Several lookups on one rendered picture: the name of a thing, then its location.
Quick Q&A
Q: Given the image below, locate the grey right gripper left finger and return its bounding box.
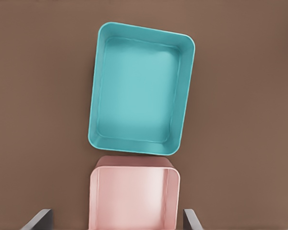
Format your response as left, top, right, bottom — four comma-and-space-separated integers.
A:
21, 208, 54, 230

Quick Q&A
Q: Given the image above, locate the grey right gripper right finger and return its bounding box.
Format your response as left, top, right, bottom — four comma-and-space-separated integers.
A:
183, 208, 204, 230

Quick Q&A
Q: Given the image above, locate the pink rectangular tray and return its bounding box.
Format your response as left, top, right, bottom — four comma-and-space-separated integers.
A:
87, 155, 181, 230

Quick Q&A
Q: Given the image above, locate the teal rectangular tray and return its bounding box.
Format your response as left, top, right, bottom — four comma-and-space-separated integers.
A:
87, 22, 196, 157

